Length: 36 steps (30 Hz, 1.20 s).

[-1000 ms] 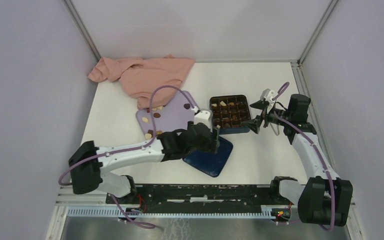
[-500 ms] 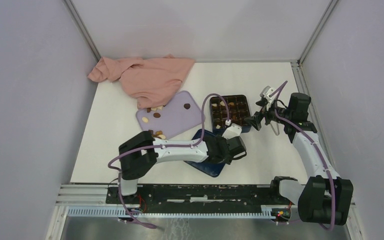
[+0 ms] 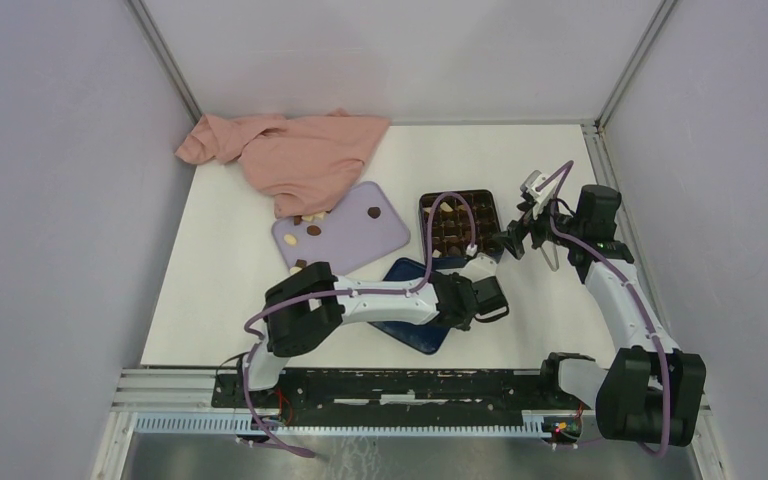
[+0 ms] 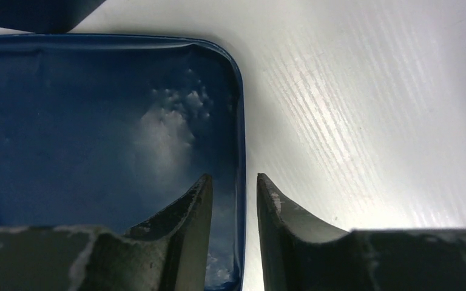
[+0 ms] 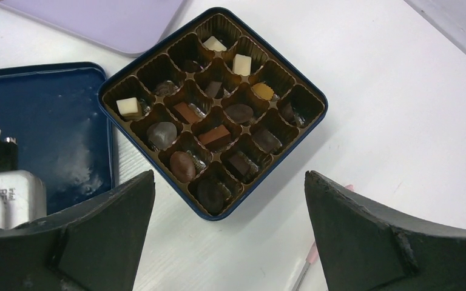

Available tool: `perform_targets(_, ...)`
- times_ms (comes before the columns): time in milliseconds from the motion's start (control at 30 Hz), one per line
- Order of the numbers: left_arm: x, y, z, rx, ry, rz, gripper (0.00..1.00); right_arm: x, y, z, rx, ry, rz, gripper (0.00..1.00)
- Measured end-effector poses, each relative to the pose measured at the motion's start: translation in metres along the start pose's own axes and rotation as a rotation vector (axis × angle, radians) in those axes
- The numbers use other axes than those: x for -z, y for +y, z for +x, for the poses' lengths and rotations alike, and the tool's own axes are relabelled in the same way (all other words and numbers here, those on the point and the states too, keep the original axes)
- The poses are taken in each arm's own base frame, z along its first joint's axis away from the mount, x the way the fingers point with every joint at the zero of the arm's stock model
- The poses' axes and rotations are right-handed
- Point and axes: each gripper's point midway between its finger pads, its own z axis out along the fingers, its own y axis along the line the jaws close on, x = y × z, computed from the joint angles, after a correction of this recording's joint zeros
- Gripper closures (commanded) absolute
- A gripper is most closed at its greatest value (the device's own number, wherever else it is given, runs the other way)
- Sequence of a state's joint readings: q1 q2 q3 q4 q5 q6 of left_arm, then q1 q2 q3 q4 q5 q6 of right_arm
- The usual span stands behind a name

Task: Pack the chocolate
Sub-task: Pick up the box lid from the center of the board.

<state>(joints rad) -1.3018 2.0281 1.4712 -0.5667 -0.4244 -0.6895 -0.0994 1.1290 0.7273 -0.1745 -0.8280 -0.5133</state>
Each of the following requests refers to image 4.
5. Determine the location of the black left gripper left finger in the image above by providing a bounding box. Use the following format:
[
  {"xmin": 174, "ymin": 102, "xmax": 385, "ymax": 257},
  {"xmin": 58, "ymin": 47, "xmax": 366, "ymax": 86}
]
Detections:
[{"xmin": 0, "ymin": 174, "xmax": 213, "ymax": 290}]

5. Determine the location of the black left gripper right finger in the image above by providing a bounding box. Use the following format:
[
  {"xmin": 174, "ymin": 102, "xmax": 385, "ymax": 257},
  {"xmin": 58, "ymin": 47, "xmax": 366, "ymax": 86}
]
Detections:
[{"xmin": 257, "ymin": 173, "xmax": 466, "ymax": 290}]

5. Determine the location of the dark blue box lid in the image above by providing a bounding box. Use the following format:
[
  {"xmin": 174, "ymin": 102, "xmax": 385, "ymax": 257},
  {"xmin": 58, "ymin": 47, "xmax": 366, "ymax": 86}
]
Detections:
[{"xmin": 0, "ymin": 34, "xmax": 246, "ymax": 290}]

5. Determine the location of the dark blue chocolate box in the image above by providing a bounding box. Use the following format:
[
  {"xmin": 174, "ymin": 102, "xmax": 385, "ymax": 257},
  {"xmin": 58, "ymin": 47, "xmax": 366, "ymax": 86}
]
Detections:
[{"xmin": 0, "ymin": 0, "xmax": 104, "ymax": 33}]

